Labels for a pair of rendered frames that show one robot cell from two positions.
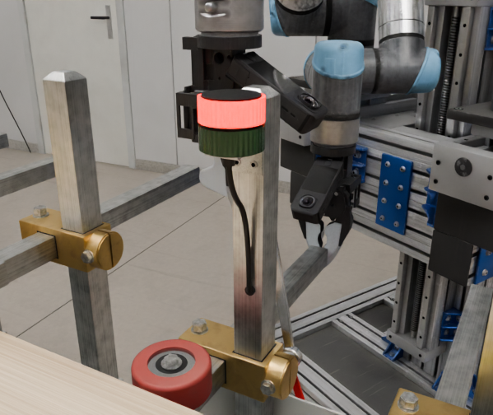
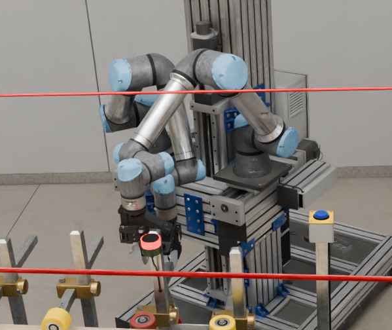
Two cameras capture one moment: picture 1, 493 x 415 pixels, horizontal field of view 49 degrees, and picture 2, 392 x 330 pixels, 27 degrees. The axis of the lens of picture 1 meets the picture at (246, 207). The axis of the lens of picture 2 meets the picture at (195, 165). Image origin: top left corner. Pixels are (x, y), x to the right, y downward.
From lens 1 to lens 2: 2.03 m
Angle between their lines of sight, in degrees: 16
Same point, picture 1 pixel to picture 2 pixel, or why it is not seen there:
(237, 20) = (139, 205)
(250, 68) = (145, 218)
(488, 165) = (234, 207)
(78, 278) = (86, 302)
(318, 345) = not seen: hidden behind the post
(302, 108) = (165, 228)
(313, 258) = (169, 268)
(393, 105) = not seen: hidden behind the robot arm
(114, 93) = not seen: outside the picture
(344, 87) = (169, 196)
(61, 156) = (78, 259)
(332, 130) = (166, 213)
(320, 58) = (156, 186)
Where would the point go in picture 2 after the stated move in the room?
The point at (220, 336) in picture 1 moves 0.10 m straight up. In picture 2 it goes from (149, 309) to (146, 283)
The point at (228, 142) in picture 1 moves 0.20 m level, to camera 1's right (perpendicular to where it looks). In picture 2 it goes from (153, 253) to (215, 237)
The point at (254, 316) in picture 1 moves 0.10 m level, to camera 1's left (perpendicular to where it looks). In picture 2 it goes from (163, 298) to (132, 306)
